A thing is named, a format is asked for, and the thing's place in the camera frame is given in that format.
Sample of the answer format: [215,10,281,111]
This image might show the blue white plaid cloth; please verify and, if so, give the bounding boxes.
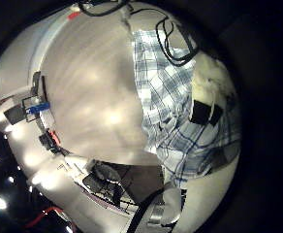
[131,28,242,188]

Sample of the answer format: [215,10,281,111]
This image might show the grey round fan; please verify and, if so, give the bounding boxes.
[92,161,123,183]

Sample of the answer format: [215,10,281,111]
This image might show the black table-edge device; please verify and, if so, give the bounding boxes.
[38,131,61,153]

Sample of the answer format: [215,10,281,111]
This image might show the blue tape strip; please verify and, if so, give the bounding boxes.
[27,101,51,115]

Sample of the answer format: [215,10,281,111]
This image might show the dark grey panel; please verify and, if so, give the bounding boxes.
[3,105,27,126]

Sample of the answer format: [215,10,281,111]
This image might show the thin black looped cable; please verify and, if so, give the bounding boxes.
[154,17,200,68]

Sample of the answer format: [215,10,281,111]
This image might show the thick black cable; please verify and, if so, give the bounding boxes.
[78,0,130,17]

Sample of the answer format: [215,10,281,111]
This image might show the black metal frame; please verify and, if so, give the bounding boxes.
[20,71,48,123]

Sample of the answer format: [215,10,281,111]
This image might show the red floor cable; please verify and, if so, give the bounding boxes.
[24,206,67,228]

